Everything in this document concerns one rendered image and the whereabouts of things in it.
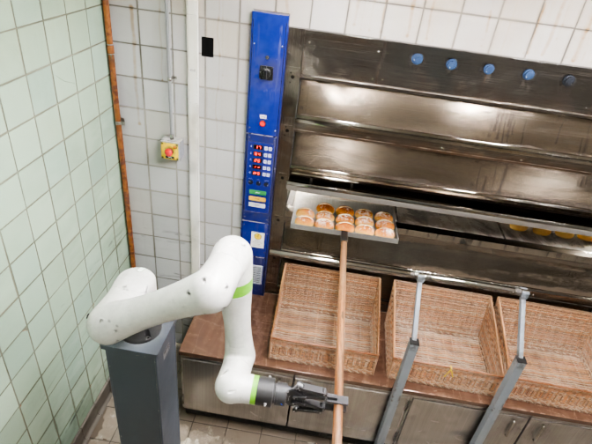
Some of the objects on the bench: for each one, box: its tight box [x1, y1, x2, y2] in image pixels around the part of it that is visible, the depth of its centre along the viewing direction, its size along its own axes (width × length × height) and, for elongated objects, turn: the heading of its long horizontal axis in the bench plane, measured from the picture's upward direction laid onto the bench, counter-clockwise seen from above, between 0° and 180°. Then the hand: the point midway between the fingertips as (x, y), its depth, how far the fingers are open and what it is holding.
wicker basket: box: [268, 263, 381, 375], centre depth 253 cm, size 49×56×28 cm
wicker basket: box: [384, 279, 505, 396], centre depth 250 cm, size 49×56×28 cm
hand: (336, 403), depth 151 cm, fingers closed on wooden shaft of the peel, 3 cm apart
